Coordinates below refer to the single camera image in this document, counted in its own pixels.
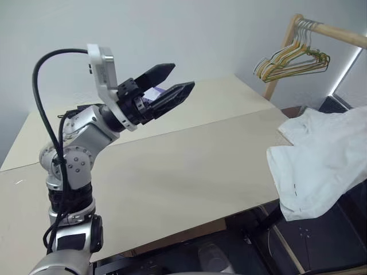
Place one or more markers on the black base plate white dots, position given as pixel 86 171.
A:
pixel 329 249

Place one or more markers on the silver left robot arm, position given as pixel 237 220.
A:
pixel 83 126

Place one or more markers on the dark rounded shape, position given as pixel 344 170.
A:
pixel 213 256

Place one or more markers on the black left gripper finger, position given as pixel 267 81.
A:
pixel 175 96
pixel 156 75

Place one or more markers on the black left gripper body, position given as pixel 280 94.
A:
pixel 132 103

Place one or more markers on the white cloth garment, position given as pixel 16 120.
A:
pixel 315 160

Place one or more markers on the wooden clothes rack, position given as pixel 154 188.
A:
pixel 338 31

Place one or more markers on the black table frame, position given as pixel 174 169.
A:
pixel 172 252

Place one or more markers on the wooden rack base bar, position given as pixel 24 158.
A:
pixel 286 246

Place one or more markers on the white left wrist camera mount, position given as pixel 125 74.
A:
pixel 104 68

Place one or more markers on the purple white tissue box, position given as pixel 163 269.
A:
pixel 155 93

